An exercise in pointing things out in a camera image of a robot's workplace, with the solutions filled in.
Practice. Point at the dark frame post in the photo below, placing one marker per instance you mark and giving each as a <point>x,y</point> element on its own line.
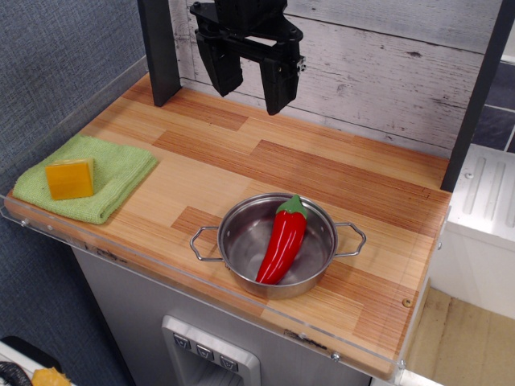
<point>492,58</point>
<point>159,42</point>

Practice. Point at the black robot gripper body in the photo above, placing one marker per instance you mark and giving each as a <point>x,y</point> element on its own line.
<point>255,30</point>

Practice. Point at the stainless steel pot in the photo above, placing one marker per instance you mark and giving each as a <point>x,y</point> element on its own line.
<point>243,235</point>

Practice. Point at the yellow object bottom left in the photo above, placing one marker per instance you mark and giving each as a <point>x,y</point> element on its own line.
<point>49,377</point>

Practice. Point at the grey toy fridge cabinet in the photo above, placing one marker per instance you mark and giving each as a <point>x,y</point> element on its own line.
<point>169,336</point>

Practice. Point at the white toy sink unit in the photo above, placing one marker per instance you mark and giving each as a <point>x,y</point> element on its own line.
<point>474,259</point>

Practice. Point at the white tray bottom left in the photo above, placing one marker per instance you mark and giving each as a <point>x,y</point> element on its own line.
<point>27,356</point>

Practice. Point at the red toy chilli pepper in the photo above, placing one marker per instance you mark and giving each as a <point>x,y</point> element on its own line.
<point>290,223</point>

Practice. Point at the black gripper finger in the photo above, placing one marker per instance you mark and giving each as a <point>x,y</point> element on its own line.
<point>222,65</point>
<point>280,83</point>

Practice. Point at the dark left frame post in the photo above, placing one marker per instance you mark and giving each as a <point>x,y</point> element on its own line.
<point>159,42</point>

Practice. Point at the dark right frame post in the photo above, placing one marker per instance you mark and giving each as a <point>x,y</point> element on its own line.
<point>492,58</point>

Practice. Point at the green folded cloth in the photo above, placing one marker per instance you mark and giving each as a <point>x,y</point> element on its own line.
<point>118,170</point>

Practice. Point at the yellow cheese block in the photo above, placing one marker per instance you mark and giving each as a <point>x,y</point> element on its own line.
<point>70,178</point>

